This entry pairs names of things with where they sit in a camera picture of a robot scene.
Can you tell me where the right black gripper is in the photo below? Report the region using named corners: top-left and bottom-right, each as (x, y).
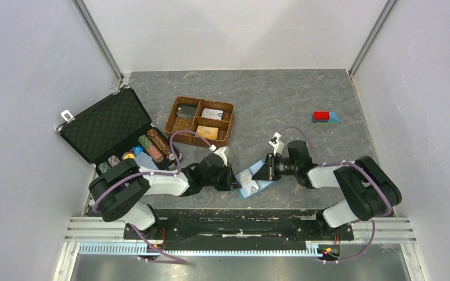
top-left (252, 153), bottom-right (298, 181)

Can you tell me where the silver VIP credit card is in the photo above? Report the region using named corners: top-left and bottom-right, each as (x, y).
top-left (237, 170), bottom-right (260, 198)

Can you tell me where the blue card holder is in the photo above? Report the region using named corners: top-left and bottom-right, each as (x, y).
top-left (236, 160), bottom-right (275, 199)

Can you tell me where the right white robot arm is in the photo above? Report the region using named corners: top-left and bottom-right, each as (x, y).
top-left (251, 140), bottom-right (402, 239)

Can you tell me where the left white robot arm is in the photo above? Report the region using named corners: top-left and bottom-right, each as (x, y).
top-left (88, 153), bottom-right (241, 239)

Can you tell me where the gold VIP card stack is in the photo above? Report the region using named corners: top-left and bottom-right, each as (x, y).
top-left (196, 125), bottom-right (219, 140)

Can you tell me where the black VIP card stack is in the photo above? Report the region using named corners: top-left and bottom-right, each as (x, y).
top-left (176, 104), bottom-right (197, 119)

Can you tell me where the blue playing card deck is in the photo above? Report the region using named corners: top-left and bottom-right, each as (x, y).
top-left (135, 152), bottom-right (159, 170)

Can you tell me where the brown woven divided basket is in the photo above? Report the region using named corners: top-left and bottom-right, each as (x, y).
top-left (164, 96), bottom-right (234, 148)

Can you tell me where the red blue toy brick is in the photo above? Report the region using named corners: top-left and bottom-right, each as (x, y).
top-left (311, 111), bottom-right (340, 124)

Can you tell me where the red white chip row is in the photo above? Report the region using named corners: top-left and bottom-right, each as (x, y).
top-left (146, 145), bottom-right (165, 163)

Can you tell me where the orange black chip row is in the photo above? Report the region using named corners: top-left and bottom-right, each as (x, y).
top-left (147, 129), bottom-right (176, 161)

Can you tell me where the yellow poker chip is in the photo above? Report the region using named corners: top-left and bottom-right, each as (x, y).
top-left (122, 152), bottom-right (136, 160)

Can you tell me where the black poker chip case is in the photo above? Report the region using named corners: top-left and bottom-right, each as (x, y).
top-left (57, 85), bottom-right (182, 175)

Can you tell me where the green chip row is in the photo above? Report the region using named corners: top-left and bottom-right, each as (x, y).
top-left (98, 162), bottom-right (111, 174)

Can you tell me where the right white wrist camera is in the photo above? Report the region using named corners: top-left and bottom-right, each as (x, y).
top-left (268, 132), bottom-right (285, 155)

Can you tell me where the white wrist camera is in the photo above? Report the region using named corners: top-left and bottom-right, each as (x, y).
top-left (209, 145), bottom-right (230, 166)
top-left (268, 132), bottom-right (285, 155)

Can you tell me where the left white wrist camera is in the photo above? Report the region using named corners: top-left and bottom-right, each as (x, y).
top-left (209, 145), bottom-right (230, 166)

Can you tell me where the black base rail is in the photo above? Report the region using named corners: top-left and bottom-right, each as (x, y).
top-left (141, 209), bottom-right (354, 251)

